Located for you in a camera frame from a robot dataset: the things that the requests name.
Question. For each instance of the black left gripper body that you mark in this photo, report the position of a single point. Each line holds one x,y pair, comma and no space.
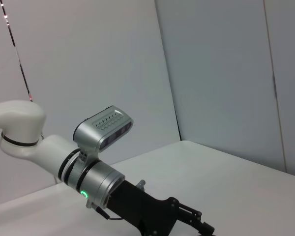
142,211

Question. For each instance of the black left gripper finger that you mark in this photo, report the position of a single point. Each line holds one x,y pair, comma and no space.
207,225

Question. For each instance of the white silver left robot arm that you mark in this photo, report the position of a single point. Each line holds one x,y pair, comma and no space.
51,152

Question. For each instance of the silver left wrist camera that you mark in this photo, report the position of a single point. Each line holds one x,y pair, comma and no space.
100,132

